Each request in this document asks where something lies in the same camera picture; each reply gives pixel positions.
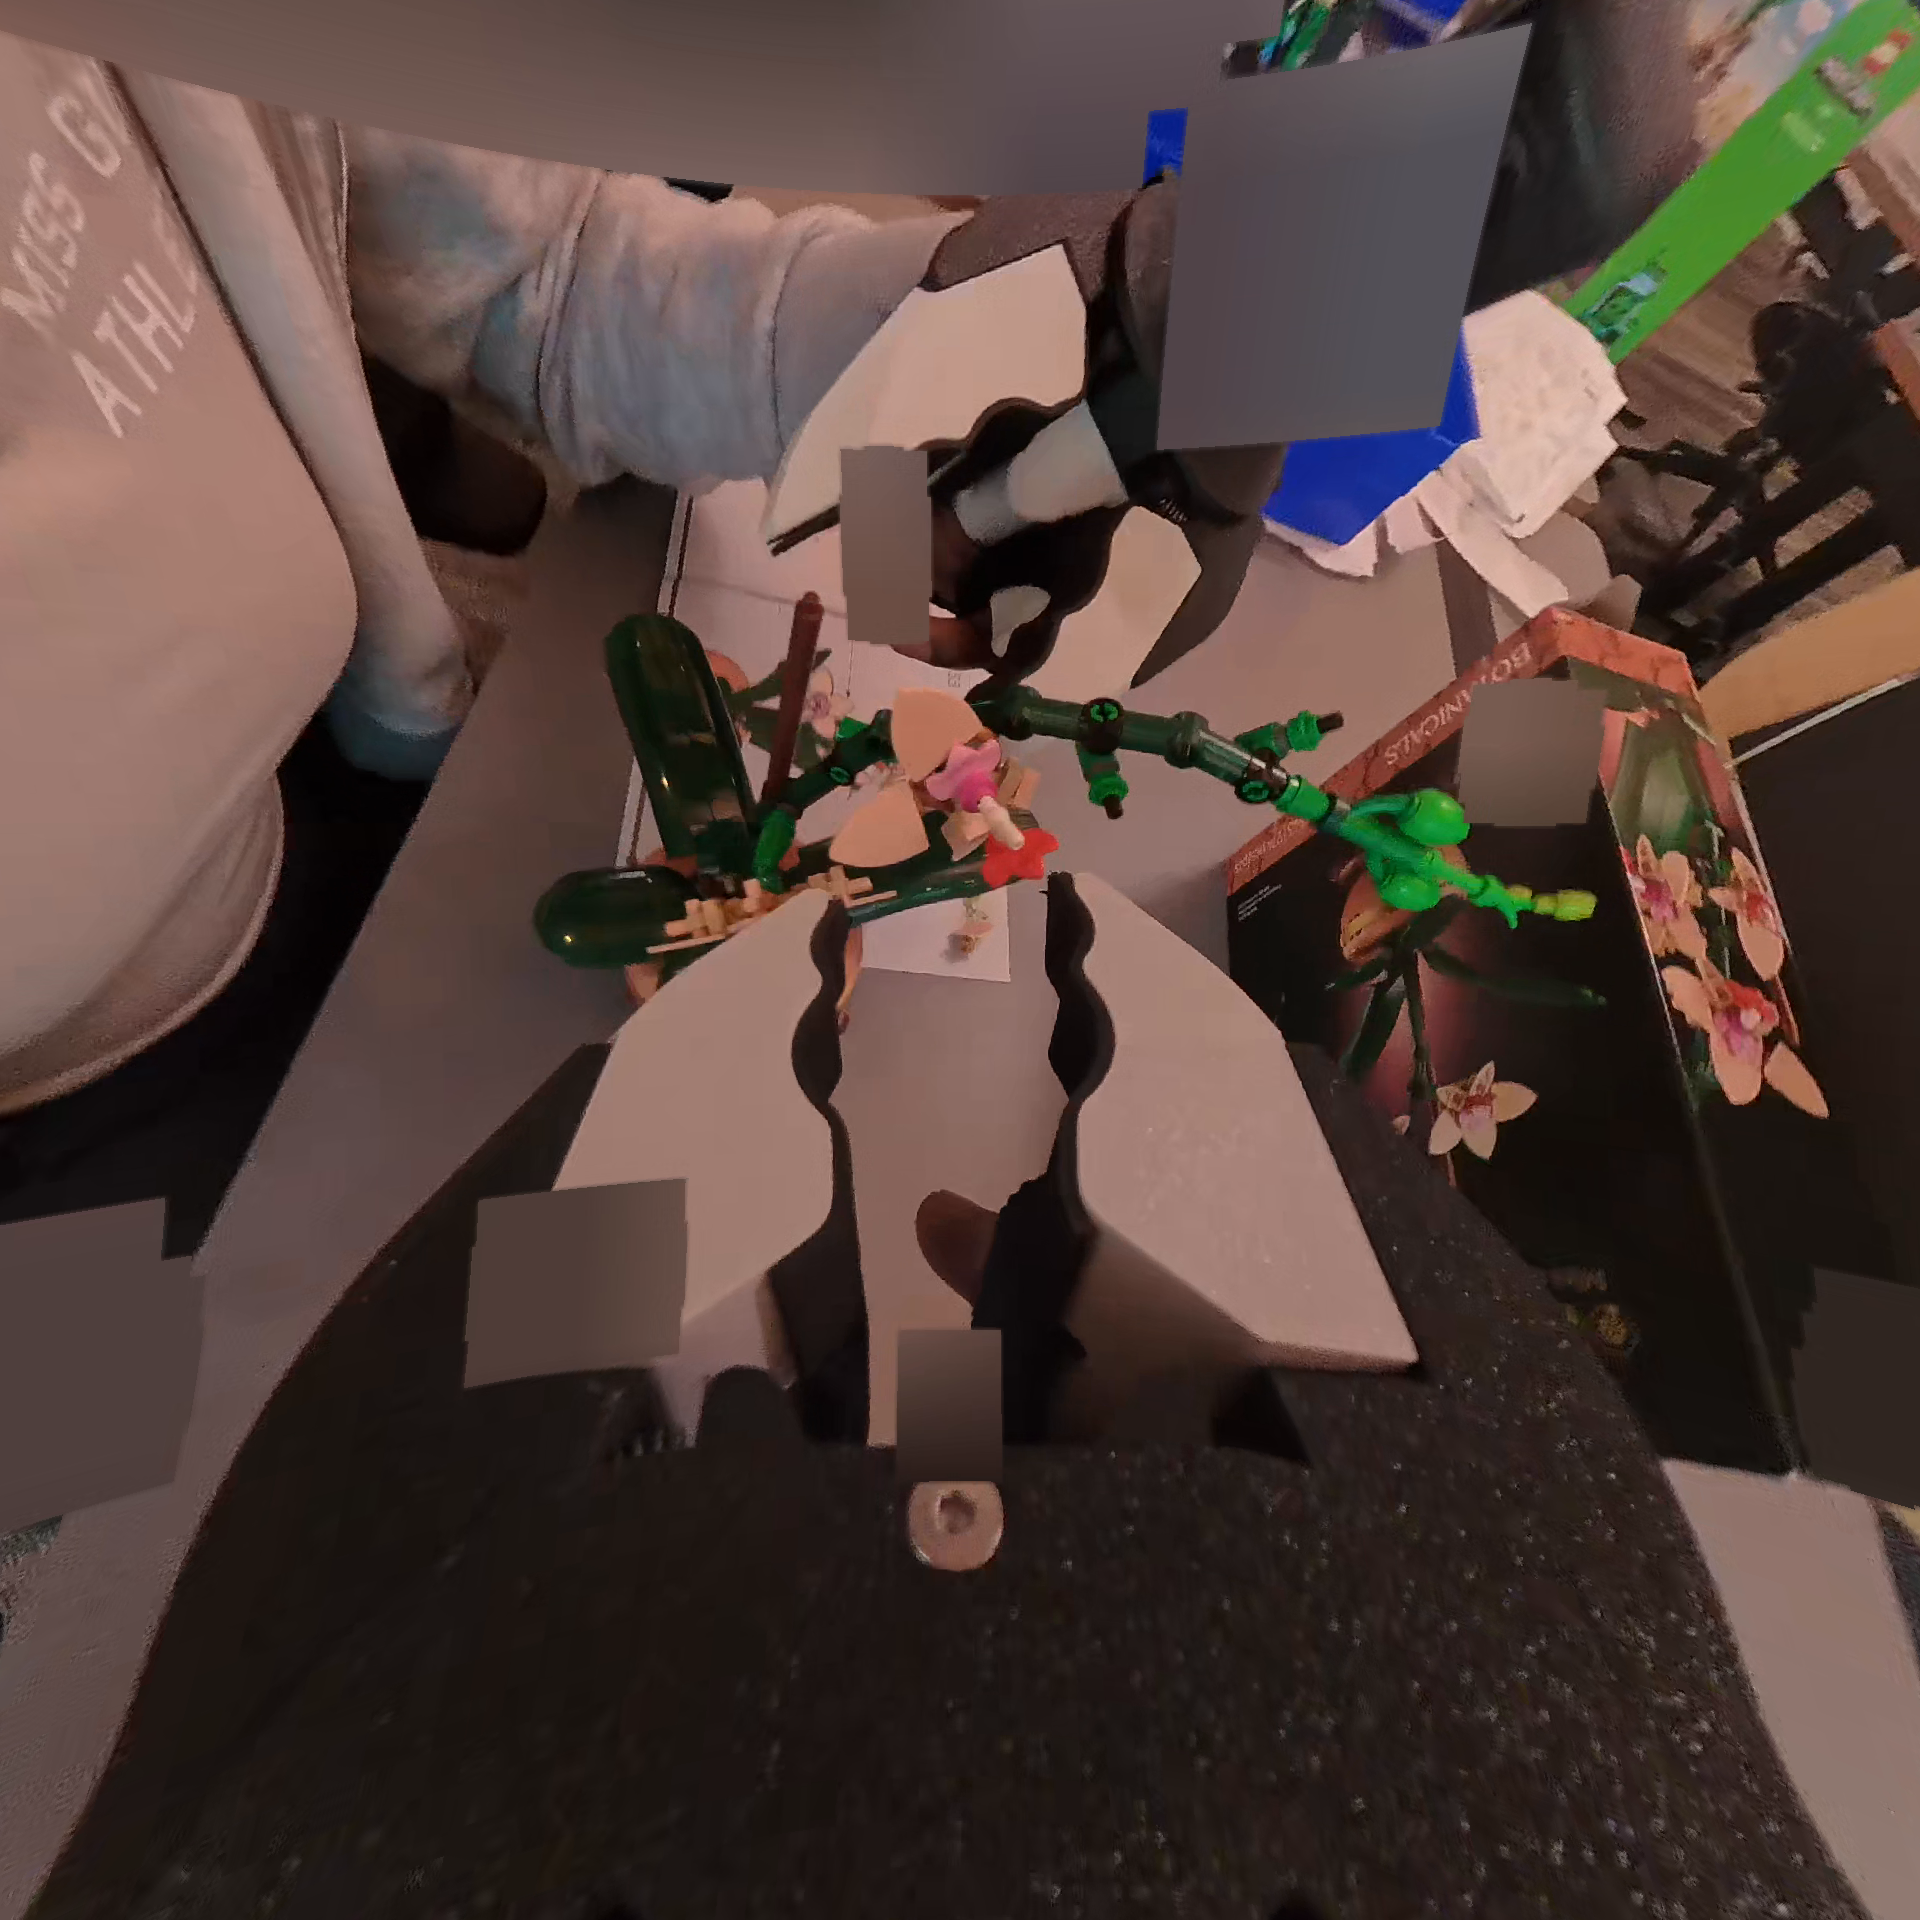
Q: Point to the person's left forearm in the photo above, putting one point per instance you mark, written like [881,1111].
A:
[645,330]

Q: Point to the crumpled white paper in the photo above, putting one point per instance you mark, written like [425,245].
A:
[1529,406]

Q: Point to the grey desk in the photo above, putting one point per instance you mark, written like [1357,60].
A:
[494,930]

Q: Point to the small tan brick piece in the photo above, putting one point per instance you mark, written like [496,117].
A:
[969,940]

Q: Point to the black orchid print box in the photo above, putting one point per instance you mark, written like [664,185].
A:
[1560,1200]

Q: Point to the brick orchid plant model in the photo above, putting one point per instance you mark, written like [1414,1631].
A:
[1102,727]

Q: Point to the white instruction booklet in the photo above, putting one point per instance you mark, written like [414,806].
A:
[734,569]

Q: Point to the blue plastic bin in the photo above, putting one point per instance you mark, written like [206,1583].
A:
[1349,481]

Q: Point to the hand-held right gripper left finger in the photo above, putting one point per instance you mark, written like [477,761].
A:
[704,1079]

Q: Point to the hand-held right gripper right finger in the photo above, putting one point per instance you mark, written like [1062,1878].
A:
[1213,1170]

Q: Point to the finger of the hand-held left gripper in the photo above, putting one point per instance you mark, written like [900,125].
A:
[973,346]
[1141,585]

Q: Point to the green printed box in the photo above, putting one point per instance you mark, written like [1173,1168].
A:
[1769,150]

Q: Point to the black panel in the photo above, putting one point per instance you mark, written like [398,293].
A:
[1844,975]

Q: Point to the person's torso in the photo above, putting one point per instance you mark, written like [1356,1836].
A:
[148,599]

